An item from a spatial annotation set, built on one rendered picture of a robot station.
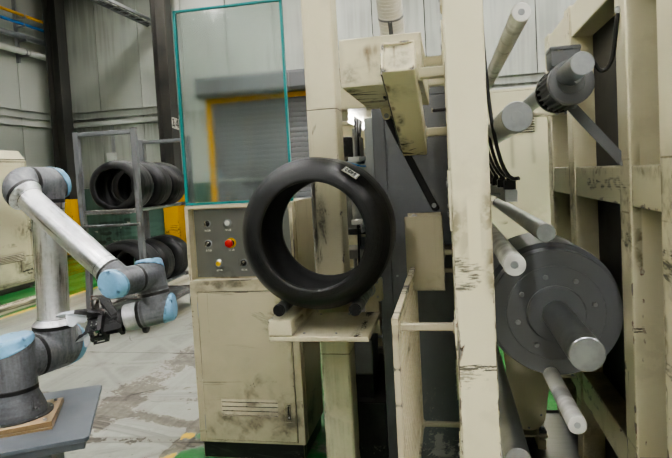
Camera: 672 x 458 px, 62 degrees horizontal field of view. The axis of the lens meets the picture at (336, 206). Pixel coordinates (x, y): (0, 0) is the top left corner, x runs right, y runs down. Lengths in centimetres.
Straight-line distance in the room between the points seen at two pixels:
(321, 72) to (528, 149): 315
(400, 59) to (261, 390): 184
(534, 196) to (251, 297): 315
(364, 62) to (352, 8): 987
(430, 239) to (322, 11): 103
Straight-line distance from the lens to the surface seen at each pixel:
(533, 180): 526
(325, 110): 237
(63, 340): 231
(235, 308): 283
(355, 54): 174
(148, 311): 197
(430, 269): 227
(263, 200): 203
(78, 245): 196
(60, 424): 221
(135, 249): 566
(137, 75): 1299
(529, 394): 269
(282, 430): 295
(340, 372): 250
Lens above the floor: 137
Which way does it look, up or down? 3 degrees down
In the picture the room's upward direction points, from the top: 3 degrees counter-clockwise
